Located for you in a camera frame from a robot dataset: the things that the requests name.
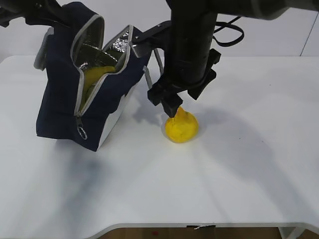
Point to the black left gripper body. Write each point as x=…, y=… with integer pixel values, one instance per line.
x=47, y=12

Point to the yellow banana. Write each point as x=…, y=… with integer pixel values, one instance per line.
x=91, y=77

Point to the navy blue lunch bag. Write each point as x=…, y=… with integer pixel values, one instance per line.
x=65, y=53

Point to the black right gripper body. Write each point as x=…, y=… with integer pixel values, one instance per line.
x=164, y=87

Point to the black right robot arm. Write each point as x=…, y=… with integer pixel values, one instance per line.
x=188, y=57

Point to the yellow pear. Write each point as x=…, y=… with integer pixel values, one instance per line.
x=181, y=128

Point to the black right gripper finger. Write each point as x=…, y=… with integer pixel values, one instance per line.
x=171, y=104

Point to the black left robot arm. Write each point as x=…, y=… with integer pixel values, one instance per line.
x=13, y=9

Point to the black tape on table edge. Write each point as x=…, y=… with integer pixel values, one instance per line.
x=201, y=228

